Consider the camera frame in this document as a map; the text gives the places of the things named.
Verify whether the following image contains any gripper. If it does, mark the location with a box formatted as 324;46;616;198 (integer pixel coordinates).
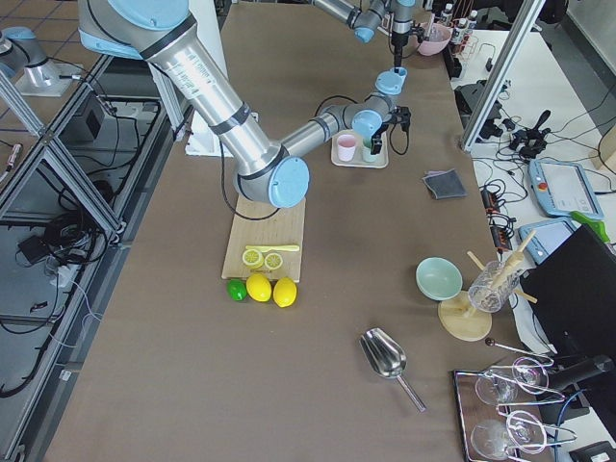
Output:
390;18;424;71
371;106;411;155

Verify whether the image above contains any blue plastic cup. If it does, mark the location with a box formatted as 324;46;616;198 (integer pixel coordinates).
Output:
393;67;408;79

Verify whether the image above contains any green plastic cup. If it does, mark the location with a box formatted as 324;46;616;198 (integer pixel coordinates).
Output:
362;139;377;164

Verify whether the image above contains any pink plastic cup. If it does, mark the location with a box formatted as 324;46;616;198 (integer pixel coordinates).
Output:
336;134;357;162

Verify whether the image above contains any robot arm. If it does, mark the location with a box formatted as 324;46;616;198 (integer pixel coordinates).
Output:
78;1;407;208
308;0;424;72

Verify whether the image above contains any cream rabbit tray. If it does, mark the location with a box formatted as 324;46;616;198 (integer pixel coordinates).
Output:
330;138;389;169

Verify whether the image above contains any black framed mirror tray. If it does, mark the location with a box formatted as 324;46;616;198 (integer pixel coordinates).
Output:
452;371;577;461

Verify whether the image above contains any pink bowl with ice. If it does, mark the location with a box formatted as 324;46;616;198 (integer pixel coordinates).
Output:
418;13;452;56

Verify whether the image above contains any grey folded cloth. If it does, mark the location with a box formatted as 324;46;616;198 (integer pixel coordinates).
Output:
423;168;467;200

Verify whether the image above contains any bamboo cutting board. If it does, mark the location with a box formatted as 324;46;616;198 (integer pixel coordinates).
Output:
221;199;306;283

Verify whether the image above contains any green ceramic bowl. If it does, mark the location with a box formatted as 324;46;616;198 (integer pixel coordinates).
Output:
416;257;463;301

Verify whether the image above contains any yellow plastic knife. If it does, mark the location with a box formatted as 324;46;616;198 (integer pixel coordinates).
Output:
244;244;300;253

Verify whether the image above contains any lemon half lower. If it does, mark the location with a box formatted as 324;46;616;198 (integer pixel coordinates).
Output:
264;252;284;270

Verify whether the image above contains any lemon half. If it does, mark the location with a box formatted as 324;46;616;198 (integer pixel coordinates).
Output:
242;248;265;270
264;252;284;270

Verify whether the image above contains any lemon half upper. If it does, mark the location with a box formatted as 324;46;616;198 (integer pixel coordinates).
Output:
242;248;265;270

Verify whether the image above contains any yellow lemon upper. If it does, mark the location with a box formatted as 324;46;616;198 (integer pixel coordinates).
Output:
272;277;297;308

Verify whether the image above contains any yellow lemon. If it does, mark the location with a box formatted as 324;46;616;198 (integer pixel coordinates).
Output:
245;273;272;302
272;277;297;308

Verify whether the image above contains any yellow lemon lower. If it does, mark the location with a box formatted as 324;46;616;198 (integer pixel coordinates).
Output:
245;273;272;302

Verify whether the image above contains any glass mug on stand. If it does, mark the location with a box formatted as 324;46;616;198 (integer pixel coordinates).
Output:
468;261;522;313

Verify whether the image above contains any blue teach pendant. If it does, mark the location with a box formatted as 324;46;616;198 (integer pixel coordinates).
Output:
528;159;604;219

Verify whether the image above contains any round wooden stand base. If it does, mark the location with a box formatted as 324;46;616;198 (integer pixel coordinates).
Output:
438;231;538;342

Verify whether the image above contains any green lime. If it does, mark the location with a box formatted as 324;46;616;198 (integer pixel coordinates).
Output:
226;279;248;302

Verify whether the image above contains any steel metal scoop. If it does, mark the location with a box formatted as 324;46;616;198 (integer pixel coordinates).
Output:
360;327;426;413

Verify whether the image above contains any black monitor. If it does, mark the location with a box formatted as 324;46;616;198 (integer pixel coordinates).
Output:
522;225;615;358

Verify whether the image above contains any wine glass upper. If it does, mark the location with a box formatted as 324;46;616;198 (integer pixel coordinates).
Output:
475;356;549;405

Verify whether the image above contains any wine glass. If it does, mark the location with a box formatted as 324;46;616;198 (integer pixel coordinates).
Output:
475;356;549;405
471;410;548;461

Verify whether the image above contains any wine glass lower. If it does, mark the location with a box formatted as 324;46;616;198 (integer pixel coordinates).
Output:
471;410;548;461

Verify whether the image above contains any aluminium frame post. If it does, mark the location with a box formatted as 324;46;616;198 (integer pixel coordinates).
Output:
460;0;545;154

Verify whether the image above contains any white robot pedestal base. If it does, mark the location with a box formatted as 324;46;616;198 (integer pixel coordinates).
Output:
148;57;232;158

